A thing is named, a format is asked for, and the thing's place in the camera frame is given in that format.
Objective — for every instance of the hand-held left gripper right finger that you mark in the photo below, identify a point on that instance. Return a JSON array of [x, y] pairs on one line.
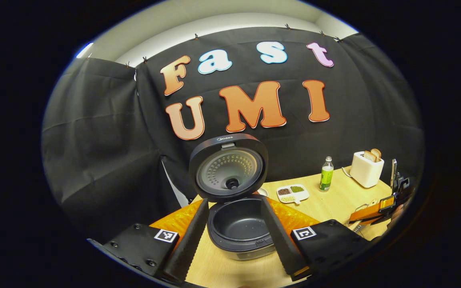
[[281, 240]]

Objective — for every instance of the ceiling light panel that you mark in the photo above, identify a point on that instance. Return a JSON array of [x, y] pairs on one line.
[[84, 50]]

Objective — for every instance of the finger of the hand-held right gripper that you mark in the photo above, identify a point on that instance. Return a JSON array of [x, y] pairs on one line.
[[368, 215]]

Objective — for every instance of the black rice cooker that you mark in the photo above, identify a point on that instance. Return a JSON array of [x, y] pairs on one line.
[[238, 224]]

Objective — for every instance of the green plastic bottle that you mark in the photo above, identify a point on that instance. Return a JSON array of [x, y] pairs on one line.
[[326, 178]]

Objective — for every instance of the white toaster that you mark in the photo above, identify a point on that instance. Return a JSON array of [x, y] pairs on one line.
[[364, 172]]

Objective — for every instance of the round white plate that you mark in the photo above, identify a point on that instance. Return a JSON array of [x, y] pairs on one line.
[[263, 192]]

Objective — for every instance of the toast bread slice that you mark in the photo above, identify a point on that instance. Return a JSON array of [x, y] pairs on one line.
[[377, 153], [369, 156]]

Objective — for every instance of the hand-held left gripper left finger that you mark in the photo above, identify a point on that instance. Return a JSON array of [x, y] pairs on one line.
[[188, 244]]

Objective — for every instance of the white divided grain dish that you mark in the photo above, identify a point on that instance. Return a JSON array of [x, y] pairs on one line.
[[303, 195]]

